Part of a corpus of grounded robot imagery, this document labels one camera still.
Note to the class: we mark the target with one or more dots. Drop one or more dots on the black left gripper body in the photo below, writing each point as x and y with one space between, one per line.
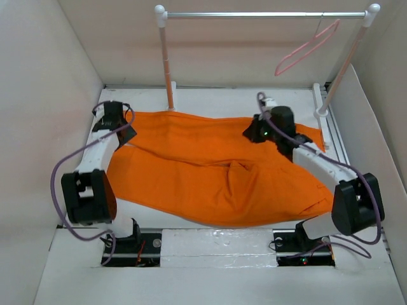
130 135

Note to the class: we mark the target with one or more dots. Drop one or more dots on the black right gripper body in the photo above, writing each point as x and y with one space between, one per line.
262 130

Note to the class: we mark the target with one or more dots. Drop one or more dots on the orange trousers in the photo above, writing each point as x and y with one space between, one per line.
205 170

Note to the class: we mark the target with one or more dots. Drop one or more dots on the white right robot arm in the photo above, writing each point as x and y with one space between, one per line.
357 201

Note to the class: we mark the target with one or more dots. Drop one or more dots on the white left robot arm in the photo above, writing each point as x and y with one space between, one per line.
88 195

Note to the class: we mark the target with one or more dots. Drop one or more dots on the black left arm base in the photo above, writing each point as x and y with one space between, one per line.
129 253

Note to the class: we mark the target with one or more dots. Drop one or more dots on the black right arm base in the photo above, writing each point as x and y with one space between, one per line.
294 248

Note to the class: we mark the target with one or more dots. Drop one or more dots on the pink clothes hanger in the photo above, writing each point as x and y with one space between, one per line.
319 38

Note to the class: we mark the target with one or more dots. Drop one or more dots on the white clothes rack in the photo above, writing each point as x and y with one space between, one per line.
321 104

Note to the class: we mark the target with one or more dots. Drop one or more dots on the white foam block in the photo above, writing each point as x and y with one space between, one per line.
217 248

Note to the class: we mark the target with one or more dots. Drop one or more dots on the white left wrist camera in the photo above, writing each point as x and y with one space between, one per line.
98 112

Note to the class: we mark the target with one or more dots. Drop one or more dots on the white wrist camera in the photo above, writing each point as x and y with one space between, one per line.
268 103
98 112

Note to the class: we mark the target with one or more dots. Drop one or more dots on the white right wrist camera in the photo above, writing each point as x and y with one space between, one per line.
268 103

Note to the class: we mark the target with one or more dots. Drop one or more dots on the aluminium side rail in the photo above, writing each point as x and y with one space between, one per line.
336 147

